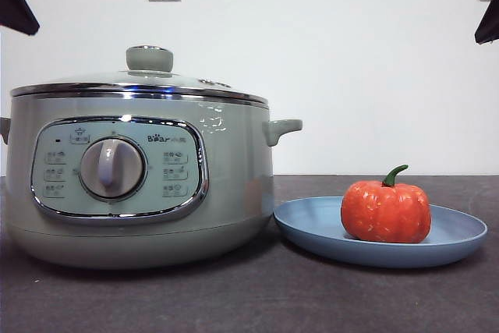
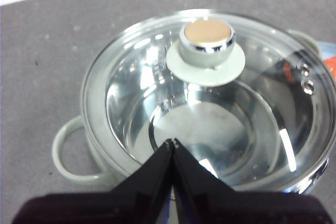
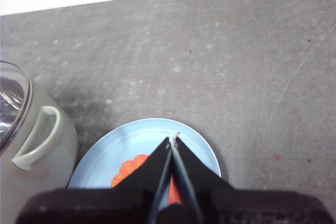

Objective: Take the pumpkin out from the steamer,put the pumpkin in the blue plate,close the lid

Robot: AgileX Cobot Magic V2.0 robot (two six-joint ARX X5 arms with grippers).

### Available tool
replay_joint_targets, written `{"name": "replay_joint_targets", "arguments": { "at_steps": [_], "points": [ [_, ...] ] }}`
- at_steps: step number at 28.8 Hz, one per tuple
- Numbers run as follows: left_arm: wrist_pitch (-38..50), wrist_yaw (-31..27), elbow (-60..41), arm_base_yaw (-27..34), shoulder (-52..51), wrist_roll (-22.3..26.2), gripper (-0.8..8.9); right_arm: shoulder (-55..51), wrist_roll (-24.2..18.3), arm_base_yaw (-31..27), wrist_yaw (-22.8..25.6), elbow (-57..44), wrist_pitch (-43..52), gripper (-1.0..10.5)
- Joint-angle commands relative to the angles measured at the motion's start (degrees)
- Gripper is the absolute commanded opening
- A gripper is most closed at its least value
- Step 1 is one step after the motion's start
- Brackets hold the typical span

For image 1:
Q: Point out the glass lid with green knob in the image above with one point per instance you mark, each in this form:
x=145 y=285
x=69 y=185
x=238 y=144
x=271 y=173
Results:
x=149 y=59

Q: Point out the blue round plate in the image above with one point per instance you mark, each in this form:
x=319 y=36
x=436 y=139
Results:
x=312 y=231

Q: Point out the pale green electric steamer pot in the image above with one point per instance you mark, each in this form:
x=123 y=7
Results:
x=234 y=177

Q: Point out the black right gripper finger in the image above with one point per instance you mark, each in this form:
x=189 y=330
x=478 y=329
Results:
x=490 y=27

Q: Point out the orange pumpkin with green stem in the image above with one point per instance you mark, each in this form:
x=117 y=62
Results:
x=386 y=212

